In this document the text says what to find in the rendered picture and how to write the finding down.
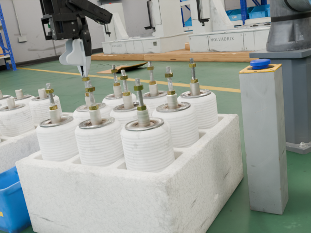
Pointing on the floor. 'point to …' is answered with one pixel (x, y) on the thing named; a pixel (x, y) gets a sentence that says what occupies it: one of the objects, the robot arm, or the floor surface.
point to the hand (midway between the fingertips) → (86, 70)
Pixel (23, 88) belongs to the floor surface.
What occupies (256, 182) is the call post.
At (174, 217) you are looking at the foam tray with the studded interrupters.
